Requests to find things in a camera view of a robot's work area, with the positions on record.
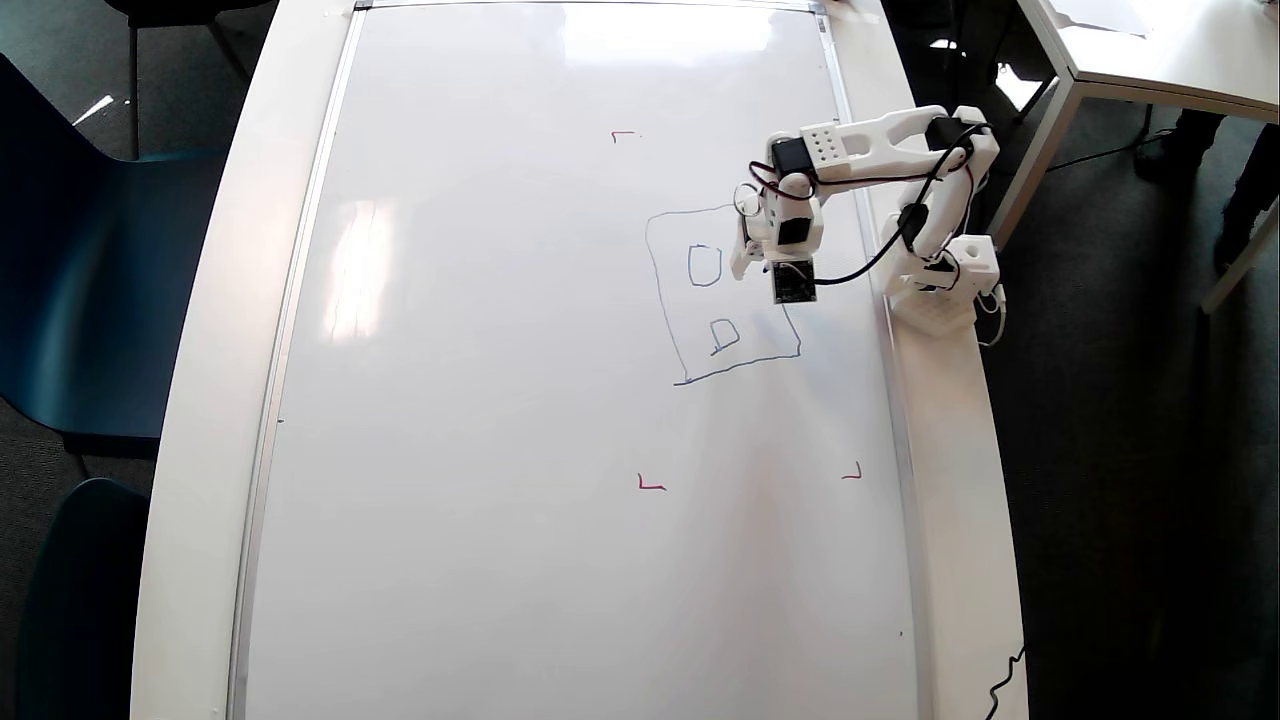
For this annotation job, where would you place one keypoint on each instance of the dark blue chair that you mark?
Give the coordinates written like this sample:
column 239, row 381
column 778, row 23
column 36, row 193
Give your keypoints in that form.
column 85, row 600

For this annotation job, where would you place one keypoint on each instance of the white side table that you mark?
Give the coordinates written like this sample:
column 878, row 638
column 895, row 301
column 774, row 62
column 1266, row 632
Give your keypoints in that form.
column 1200, row 50

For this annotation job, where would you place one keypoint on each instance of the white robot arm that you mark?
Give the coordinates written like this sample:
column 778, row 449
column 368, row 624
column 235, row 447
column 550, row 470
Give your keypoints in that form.
column 880, row 140

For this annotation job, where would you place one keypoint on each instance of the blue chair with metal legs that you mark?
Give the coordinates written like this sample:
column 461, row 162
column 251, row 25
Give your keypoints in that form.
column 134, row 90

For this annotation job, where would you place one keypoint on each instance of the large white whiteboard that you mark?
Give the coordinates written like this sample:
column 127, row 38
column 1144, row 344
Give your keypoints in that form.
column 500, row 450

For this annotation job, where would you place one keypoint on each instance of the dark trouser leg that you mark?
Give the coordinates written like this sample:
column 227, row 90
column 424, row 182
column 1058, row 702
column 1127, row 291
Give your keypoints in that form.
column 1250, row 200

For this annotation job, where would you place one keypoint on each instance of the large blue chair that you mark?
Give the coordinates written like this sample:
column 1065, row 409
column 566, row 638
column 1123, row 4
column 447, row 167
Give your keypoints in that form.
column 90, row 300

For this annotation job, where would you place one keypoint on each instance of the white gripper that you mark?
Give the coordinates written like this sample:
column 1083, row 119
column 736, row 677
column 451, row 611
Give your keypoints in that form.
column 745, row 256

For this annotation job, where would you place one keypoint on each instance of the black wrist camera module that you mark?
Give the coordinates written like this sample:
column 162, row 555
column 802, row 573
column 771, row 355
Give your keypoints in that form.
column 792, row 282

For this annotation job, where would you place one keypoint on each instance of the black shoe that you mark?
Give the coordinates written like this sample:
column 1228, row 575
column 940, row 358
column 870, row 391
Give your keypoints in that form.
column 1180, row 145

